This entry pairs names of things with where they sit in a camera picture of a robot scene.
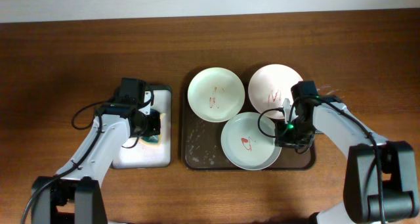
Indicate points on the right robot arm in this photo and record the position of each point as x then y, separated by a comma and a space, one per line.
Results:
381, 178

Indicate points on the green and yellow sponge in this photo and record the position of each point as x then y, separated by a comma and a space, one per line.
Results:
153, 140

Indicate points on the small black tray white liner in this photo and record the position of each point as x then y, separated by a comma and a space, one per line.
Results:
134, 154

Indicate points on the cream plate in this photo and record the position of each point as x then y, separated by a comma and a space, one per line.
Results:
216, 94

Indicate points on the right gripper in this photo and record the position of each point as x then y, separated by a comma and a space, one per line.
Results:
281, 139

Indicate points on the large brown serving tray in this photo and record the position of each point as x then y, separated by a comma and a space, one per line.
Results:
200, 143

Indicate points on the pink plate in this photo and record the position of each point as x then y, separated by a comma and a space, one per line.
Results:
270, 85

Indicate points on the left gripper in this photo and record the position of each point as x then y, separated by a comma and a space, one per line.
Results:
155, 128

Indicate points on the pale green plate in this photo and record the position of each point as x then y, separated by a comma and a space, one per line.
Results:
246, 141

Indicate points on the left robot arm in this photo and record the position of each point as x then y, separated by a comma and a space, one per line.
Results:
72, 194

